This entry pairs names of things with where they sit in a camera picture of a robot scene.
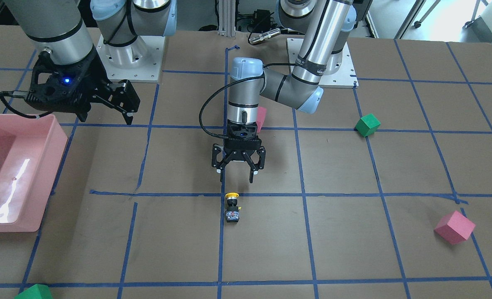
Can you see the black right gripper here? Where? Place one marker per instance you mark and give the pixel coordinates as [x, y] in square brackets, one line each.
[97, 79]

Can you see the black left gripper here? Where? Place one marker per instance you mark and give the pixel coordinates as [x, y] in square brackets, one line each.
[242, 157]

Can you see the yellow emergency stop button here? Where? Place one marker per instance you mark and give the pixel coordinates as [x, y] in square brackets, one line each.
[232, 212]

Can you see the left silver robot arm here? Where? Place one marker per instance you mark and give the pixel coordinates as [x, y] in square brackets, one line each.
[326, 25]

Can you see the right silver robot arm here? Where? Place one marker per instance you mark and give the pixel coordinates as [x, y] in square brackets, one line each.
[56, 27]

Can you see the pink cube near centre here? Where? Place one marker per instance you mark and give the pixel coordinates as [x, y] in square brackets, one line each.
[261, 116]

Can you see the pink cube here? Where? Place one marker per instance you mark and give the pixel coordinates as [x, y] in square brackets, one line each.
[455, 228]
[261, 116]

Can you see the pink plastic bin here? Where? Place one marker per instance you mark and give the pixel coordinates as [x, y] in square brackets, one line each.
[30, 154]

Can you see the green cube near base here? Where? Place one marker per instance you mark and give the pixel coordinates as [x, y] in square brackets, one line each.
[367, 125]

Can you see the green cube near bin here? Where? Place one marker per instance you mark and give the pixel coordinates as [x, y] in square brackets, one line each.
[37, 291]

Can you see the pink cube far side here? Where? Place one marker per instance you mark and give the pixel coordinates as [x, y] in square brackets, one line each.
[455, 228]

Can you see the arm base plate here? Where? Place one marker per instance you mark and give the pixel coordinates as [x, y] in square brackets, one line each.
[340, 69]
[139, 62]

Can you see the aluminium frame post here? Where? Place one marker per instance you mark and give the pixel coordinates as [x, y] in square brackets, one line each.
[226, 15]

